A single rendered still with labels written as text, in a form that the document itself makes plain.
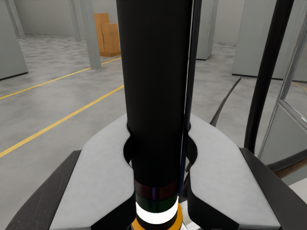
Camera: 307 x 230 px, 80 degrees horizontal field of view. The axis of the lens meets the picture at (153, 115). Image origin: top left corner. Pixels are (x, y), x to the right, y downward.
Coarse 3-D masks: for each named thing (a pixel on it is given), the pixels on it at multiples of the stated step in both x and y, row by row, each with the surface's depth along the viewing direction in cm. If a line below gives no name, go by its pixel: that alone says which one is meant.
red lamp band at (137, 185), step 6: (138, 186) 12; (144, 186) 12; (168, 186) 12; (174, 186) 12; (138, 192) 12; (144, 192) 12; (150, 192) 12; (156, 192) 12; (162, 192) 12; (168, 192) 12; (174, 192) 12; (150, 198) 12; (156, 198) 12; (162, 198) 12
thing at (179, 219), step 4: (180, 208) 16; (180, 212) 15; (180, 216) 15; (136, 220) 14; (176, 220) 14; (180, 220) 15; (132, 224) 14; (136, 224) 14; (176, 224) 14; (180, 224) 14; (136, 228) 14; (140, 228) 14; (172, 228) 14; (176, 228) 14
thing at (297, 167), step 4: (304, 160) 24; (292, 164) 24; (296, 164) 24; (300, 164) 24; (304, 164) 24; (284, 168) 23; (288, 168) 23; (292, 168) 23; (296, 168) 24; (300, 168) 24; (276, 172) 22; (280, 172) 23; (284, 172) 23; (288, 172) 23; (292, 172) 23; (280, 176) 22; (284, 176) 23
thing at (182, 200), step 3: (189, 171) 37; (186, 177) 36; (186, 180) 36; (186, 183) 36; (183, 186) 35; (186, 186) 36; (183, 189) 35; (186, 189) 37; (183, 192) 36; (186, 192) 37; (183, 195) 36; (186, 195) 38; (180, 198) 35; (183, 198) 36; (186, 198) 38; (180, 201) 36; (183, 201) 37
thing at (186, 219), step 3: (183, 210) 18; (186, 210) 18; (183, 213) 18; (186, 213) 18; (183, 216) 17; (186, 216) 18; (183, 219) 17; (186, 219) 17; (189, 219) 17; (183, 222) 17; (186, 222) 17; (189, 222) 17; (183, 228) 17
